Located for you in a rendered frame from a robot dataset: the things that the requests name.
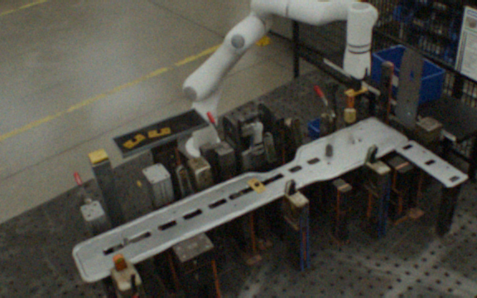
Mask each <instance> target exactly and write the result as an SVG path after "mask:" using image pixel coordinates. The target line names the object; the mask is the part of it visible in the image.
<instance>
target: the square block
mask: <svg viewBox="0 0 477 298"><path fill-rule="evenodd" d="M413 134H414V139H413V141H415V142H417V143H418V144H420V145H421V147H423V148H425V149H426V150H428V151H430V152H432V153H433V154H435V155H436V154H437V148H438V142H439V138H440V136H441V123H439V122H437V121H436V120H434V119H432V118H430V117H428V118H423V119H422V120H420V121H417V122H416V123H415V127H414V133H413ZM434 162H436V161H434V160H432V159H431V160H429V161H426V162H425V165H426V166H430V165H432V163H434ZM431 183H432V177H430V176H429V175H428V174H425V173H424V172H422V179H421V185H420V191H419V196H418V198H419V197H421V196H423V195H425V194H428V193H430V192H431V188H430V187H431Z"/></svg>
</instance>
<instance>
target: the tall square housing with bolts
mask: <svg viewBox="0 0 477 298"><path fill-rule="evenodd" d="M142 173H143V176H144V180H145V184H146V187H147V194H148V196H149V198H150V200H151V203H152V206H153V210H154V211H156V210H158V209H161V208H163V207H166V206H167V205H170V204H174V201H175V198H174V193H173V189H172V184H171V176H170V174H169V173H167V172H166V170H165V169H164V167H163V166H162V165H161V164H158V165H155V166H151V167H148V168H147V169H144V170H143V171H142ZM174 223H176V224H177V222H176V221H175V220H173V221H171V222H169V223H165V224H163V225H161V226H160V227H161V230H162V231H164V230H166V226H169V225H171V224H174Z"/></svg>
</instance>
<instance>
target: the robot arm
mask: <svg viewBox="0 0 477 298"><path fill-rule="evenodd" d="M251 8H252V13H251V14H249V16H248V17H247V18H245V19H244V20H243V21H241V22H240V23H239V24H238V25H237V26H236V27H235V28H234V29H232V31H231V32H230V33H229V34H228V35H227V36H226V37H225V40H224V42H223V44H222V45H221V46H220V47H219V49H218V50H217V51H216V52H215V53H214V54H213V55H212V56H211V57H210V58H209V59H208V60H207V61H206V62H205V63H204V64H203V65H202V66H201V67H200V68H199V69H198V70H197V71H195V72H194V73H193V74H192V75H191V76H189V77H188V78H187V79H186V81H185V83H184V84H183V86H182V92H183V94H184V95H185V96H186V98H187V99H188V100H189V101H191V102H193V104H192V107H191V108H196V109H197V110H198V111H199V112H200V113H202V115H203V116H204V117H205V118H206V119H207V120H208V121H209V122H210V120H209V119H208V117H207V115H206V113H207V112H208V111H209V112H211V115H212V117H213V119H214V120H215V124H216V126H218V118H217V117H216V106H218V103H219V99H220V96H221V94H222V90H223V87H224V76H225V75H226V74H227V73H228V72H229V71H230V70H231V69H232V68H233V67H235V66H236V64H237V63H238V62H239V61H240V59H241V58H242V57H243V55H244V54H245V53H246V51H247V50H248V49H250V48H251V46H253V45H254V44H255V43H256V42H257V41H258V40H259V39H261V38H262V37H263V36H264V35H265V34H267V33H268V32H269V30H270V28H271V26H272V24H273V15H278V16H281V17H287V18H290V19H293V20H296V21H299V22H305V23H309V24H311V25H317V26H320V25H324V24H326V23H328V22H333V21H347V42H346V51H345V54H344V71H346V72H347V73H348V74H349V80H351V88H350V89H354V88H355V92H358V91H360V90H362V83H363V82H367V81H369V79H368V75H369V74H370V64H369V48H370V37H371V29H372V26H373V25H374V24H375V22H376V21H377V20H378V11H377V10H376V9H375V8H373V7H372V6H370V4H369V3H366V2H358V1H353V0H330V1H325V2H322V1H317V0H252V1H251ZM192 134H193V137H192V138H191V139H190V140H189V141H188V142H187V144H186V149H187V151H188V153H189V154H190V155H192V156H194V157H198V156H200V154H199V148H198V146H199V145H202V144H205V143H207V142H209V143H210V144H211V145H212V144H214V143H216V142H220V139H219V137H218V133H217V132H216V131H215V129H214V126H213V124H211V122H210V125H209V126H208V127H205V128H202V129H200V130H199V131H197V132H193V133H192Z"/></svg>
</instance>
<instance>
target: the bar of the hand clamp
mask: <svg viewBox="0 0 477 298"><path fill-rule="evenodd" d="M338 88H339V85H338V84H336V83H335V81H334V80H331V81H329V82H326V83H325V90H326V101H327V111H328V114H329V115H330V116H331V122H333V111H331V110H334V112H335V115H336V116H335V119H338V107H337V94H336V90H337V89H338Z"/></svg>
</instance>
